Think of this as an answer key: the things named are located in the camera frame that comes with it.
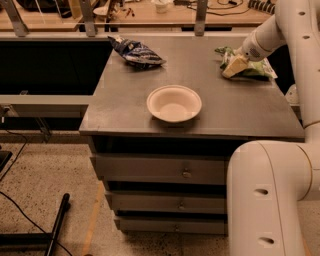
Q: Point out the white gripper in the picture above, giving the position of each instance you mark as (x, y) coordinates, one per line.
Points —
(250, 51)

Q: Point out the green jalapeno chip bag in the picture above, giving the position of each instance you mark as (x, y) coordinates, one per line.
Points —
(258, 70)

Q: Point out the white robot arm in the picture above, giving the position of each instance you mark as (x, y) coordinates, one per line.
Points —
(266, 179)

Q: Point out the white paper bowl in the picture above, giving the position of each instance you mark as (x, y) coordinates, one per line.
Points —
(174, 103)

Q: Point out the blue chip bag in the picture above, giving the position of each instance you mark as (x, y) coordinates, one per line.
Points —
(135, 53)

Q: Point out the clear sanitizer bottle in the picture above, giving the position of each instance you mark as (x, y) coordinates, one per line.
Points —
(292, 95)

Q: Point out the white cup on workbench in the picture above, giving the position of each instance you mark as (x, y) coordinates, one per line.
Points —
(161, 6)

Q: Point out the grey drawer cabinet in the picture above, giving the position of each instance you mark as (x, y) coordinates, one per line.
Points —
(161, 138)

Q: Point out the top grey drawer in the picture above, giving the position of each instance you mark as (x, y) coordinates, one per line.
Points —
(163, 169)

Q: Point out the grey drawer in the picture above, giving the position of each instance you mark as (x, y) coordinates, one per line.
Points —
(162, 202)
(163, 169)
(171, 225)

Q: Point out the bottom grey drawer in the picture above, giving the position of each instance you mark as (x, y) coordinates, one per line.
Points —
(171, 225)

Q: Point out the middle grey drawer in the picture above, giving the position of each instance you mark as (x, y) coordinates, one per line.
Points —
(162, 202)

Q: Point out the wooden background workbench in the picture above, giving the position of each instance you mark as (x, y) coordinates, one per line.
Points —
(145, 15)

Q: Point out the black stand leg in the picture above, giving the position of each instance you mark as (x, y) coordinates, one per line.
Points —
(43, 241)

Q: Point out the black ribbed handle tool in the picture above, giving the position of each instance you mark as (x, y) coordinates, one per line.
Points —
(265, 6)

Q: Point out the grey metal side rail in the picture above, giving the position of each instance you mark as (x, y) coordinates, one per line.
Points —
(52, 106)

